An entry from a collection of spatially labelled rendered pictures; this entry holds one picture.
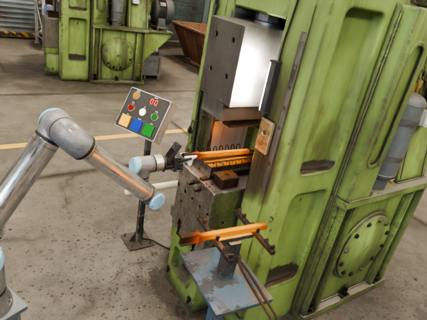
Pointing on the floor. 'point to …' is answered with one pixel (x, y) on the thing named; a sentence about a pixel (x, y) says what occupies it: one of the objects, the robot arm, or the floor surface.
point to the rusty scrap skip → (191, 40)
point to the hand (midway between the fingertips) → (194, 154)
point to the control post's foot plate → (129, 240)
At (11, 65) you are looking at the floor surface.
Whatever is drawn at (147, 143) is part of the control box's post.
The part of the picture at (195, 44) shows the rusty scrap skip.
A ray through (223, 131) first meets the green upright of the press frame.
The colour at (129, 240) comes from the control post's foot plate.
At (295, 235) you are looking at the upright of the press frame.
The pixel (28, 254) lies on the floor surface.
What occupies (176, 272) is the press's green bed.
